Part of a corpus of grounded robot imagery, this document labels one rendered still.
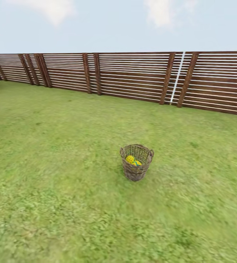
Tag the wicker basket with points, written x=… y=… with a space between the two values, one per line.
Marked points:
x=139 y=170

